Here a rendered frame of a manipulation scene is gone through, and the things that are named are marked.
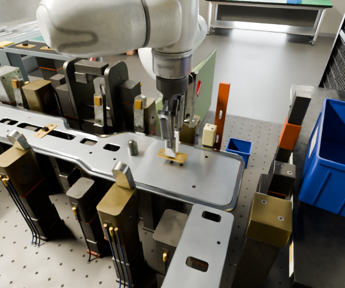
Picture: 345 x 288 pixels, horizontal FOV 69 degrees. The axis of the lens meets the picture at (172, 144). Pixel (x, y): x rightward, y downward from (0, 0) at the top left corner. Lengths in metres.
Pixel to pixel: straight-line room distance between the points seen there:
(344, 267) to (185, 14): 0.55
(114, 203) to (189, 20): 0.41
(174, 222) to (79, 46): 0.42
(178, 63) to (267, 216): 0.36
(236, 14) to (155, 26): 6.57
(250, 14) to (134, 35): 6.56
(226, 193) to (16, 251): 0.72
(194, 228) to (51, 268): 0.53
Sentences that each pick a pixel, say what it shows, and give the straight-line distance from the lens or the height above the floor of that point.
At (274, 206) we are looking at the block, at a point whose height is 1.06.
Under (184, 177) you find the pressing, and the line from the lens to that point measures 0.69.
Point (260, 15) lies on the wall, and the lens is 6.97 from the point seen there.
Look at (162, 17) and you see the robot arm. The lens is 0.49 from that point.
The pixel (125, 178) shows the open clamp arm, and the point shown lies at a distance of 0.57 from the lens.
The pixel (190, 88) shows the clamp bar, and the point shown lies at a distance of 0.77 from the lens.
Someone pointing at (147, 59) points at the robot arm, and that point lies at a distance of 1.38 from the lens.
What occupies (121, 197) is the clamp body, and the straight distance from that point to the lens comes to 0.59.
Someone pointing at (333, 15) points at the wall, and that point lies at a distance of 7.01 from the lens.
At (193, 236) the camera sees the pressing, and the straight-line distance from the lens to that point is 0.58.
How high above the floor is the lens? 1.49
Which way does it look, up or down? 37 degrees down
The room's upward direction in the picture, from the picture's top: straight up
